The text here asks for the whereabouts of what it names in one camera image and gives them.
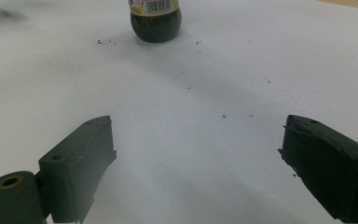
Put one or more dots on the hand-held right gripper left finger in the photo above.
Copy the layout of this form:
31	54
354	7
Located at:
74	168

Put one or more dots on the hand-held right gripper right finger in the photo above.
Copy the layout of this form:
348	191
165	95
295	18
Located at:
332	168

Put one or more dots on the dark sauce bottle copper cap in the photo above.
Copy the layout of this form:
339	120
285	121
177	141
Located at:
155	28

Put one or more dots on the white board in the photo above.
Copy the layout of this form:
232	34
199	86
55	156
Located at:
199	140

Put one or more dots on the wooden table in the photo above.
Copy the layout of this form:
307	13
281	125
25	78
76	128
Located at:
354	3

